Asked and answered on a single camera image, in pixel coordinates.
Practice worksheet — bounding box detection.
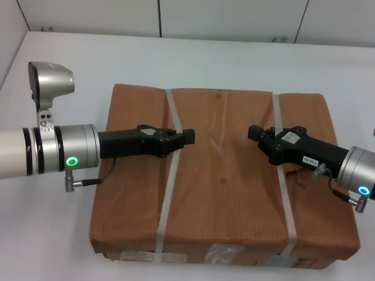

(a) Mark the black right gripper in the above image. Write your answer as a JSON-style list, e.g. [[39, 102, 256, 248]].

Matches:
[[247, 124, 353, 173]]

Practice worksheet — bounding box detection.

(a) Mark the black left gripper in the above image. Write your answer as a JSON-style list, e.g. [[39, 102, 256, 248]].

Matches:
[[97, 124, 196, 160]]

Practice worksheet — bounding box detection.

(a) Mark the brown cardboard box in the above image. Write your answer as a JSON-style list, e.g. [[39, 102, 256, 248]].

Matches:
[[88, 84, 361, 262]]

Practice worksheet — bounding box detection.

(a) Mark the white plastic packing strap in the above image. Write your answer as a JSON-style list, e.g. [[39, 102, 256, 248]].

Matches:
[[154, 88, 185, 255], [271, 93, 298, 256]]

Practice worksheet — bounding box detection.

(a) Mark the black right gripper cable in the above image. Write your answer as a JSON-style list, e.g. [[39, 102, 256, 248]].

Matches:
[[311, 163, 367, 213]]

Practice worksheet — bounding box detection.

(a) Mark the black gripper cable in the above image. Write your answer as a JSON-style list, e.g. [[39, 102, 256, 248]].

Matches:
[[64, 157, 118, 193], [311, 163, 367, 213]]

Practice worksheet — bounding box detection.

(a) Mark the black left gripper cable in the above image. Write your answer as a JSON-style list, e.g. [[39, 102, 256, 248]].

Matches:
[[64, 157, 118, 193]]

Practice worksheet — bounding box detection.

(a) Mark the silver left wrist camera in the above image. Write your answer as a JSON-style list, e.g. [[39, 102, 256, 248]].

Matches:
[[28, 61, 74, 130]]

